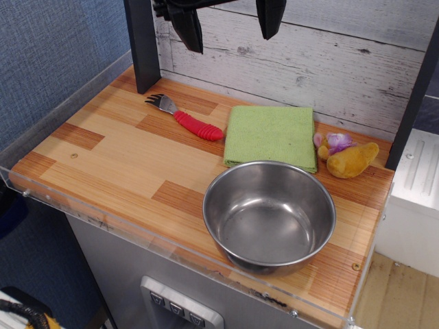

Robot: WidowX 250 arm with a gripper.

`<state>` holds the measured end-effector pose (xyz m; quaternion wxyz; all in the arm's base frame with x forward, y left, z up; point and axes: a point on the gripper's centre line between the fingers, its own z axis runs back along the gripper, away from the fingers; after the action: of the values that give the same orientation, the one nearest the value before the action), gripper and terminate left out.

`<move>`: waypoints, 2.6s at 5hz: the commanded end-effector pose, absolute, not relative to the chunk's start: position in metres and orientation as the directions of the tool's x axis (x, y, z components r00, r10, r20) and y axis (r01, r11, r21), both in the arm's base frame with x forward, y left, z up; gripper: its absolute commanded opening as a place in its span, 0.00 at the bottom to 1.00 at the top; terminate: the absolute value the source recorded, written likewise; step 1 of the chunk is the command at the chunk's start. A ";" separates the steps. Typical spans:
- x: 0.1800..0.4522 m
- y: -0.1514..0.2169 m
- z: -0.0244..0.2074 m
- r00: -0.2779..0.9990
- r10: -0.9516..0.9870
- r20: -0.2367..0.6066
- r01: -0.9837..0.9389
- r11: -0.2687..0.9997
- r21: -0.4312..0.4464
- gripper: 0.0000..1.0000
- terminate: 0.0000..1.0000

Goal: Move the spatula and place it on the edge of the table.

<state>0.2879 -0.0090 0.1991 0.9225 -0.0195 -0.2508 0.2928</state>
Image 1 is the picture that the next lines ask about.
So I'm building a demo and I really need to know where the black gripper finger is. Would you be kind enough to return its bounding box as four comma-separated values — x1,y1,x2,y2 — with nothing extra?
167,5,204,53
256,0,287,40

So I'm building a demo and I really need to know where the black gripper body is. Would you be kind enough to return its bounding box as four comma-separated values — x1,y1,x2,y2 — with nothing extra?
152,0,219,18

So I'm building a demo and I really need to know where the red-handled metal spork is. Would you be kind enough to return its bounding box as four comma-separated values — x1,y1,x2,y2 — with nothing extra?
145,94,224,141

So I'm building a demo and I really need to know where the clear acrylic edge guard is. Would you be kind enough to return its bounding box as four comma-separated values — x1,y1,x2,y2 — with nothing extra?
1,53,393,328

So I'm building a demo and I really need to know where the green folded cloth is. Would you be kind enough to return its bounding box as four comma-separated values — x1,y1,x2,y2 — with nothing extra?
224,106,318,173

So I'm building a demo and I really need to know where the yellow plush toy with flower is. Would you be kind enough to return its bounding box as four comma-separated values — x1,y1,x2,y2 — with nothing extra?
313,133,379,179

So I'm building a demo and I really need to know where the stainless steel bowl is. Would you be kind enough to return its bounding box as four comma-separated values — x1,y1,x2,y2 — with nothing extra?
202,161,336,276

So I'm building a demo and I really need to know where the white side unit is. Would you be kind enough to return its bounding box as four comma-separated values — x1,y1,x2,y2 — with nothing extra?
375,129,438,277

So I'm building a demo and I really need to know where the grey cabinet with button panel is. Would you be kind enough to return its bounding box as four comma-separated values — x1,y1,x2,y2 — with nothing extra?
64,214,330,329

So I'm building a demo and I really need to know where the yellow object bottom left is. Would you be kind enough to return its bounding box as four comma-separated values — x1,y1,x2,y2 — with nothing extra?
43,318,62,329

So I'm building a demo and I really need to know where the dark vertical post left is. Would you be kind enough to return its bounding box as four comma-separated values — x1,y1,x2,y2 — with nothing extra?
123,0,161,94

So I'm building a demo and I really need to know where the dark vertical post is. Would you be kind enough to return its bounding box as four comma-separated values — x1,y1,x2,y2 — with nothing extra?
123,0,161,94
385,22,438,170

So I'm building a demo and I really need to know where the dark vertical post right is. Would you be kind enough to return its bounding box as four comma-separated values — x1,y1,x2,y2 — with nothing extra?
385,22,438,170

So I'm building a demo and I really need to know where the black braided cable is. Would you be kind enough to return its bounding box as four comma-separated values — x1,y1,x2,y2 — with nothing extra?
0,299,47,329

